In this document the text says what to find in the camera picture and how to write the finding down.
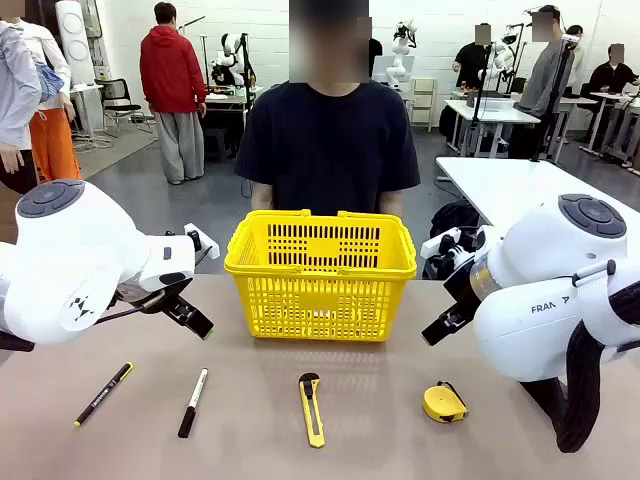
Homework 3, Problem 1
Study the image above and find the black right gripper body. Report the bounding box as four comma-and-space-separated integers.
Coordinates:
442, 263, 487, 321

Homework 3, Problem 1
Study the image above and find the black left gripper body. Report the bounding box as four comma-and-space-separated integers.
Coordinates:
149, 272, 197, 321

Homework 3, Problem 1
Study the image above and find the yellow tape measure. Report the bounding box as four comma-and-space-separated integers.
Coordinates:
422, 380, 470, 425

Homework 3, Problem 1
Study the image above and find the white marker with black cap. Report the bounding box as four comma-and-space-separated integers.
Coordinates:
177, 367, 210, 440

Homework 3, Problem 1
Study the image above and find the yellow utility knife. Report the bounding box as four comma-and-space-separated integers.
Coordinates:
298, 372, 327, 449

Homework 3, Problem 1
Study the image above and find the person's right forearm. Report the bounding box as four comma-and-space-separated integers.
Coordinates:
250, 180, 276, 212

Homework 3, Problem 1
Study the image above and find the person's left forearm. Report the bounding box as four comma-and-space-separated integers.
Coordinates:
378, 188, 404, 219

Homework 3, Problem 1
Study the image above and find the yellow plastic shopping basket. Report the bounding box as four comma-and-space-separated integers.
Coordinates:
223, 208, 419, 344

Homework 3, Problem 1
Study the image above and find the person in navy t-shirt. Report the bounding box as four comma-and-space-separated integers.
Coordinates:
234, 0, 422, 217

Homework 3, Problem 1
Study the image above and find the person in red hoodie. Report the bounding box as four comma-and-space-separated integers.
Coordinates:
139, 1, 209, 187

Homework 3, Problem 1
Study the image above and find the person in gray sweater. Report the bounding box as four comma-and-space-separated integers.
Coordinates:
513, 4, 577, 162

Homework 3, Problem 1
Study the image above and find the standing person in black shirt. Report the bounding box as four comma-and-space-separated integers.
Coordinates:
451, 23, 495, 92

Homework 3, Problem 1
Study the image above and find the seated person in black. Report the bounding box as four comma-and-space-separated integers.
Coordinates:
585, 43, 640, 104

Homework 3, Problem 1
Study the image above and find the black backpack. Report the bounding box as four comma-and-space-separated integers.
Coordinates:
422, 200, 482, 281

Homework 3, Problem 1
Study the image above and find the large white table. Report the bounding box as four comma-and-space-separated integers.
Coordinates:
435, 155, 640, 232

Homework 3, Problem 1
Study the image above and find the black pen with yellow cap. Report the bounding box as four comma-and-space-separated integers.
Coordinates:
73, 361, 135, 429

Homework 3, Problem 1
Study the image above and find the small dark stool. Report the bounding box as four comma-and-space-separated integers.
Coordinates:
202, 126, 232, 164

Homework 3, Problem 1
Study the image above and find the white background desk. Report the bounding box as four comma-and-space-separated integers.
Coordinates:
443, 98, 542, 157

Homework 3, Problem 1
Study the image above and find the mannequin with orange pants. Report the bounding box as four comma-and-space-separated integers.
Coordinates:
17, 18, 84, 184

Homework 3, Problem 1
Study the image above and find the white drawer cabinet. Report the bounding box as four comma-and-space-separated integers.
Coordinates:
410, 76, 439, 133

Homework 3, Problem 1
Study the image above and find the black folding chair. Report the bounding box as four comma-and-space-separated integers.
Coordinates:
93, 77, 155, 139

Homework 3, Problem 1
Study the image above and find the gray background workbench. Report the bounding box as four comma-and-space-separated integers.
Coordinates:
203, 83, 265, 132

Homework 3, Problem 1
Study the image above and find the black tripod pole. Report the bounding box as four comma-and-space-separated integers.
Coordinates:
530, 33, 581, 164

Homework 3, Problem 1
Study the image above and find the white robot on black stand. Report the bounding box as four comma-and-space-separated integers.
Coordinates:
477, 21, 529, 96

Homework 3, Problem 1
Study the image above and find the mannequin with blue shirt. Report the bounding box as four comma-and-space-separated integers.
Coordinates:
0, 0, 44, 197

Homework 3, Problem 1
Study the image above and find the tall white standing unit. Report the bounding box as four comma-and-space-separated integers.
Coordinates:
54, 0, 97, 87

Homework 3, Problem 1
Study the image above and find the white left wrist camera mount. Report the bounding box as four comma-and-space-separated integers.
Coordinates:
183, 222, 222, 261

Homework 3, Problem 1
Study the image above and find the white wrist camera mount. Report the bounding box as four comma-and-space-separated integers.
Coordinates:
420, 226, 464, 259
183, 222, 222, 261

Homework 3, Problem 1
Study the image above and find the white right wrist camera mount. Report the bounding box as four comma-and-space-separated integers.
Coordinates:
420, 226, 464, 259

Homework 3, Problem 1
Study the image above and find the black sleeved robot cable bundle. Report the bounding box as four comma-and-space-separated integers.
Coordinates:
519, 287, 640, 454

